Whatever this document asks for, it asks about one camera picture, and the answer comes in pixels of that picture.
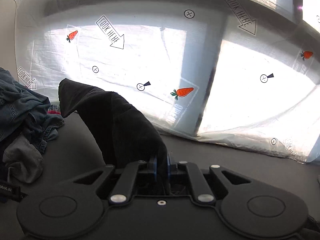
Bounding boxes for black cargo pants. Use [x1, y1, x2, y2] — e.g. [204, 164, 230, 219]
[59, 79, 168, 181]

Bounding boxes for red patterned garment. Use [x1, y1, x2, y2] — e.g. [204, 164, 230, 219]
[47, 105, 61, 115]

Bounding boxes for translucent printed storage bag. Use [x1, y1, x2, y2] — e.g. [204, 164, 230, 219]
[10, 0, 319, 163]

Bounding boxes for grey crumpled garment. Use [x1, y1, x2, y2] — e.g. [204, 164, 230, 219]
[3, 134, 43, 184]

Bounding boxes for blue denim jeans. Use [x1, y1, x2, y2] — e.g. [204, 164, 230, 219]
[1, 68, 65, 154]

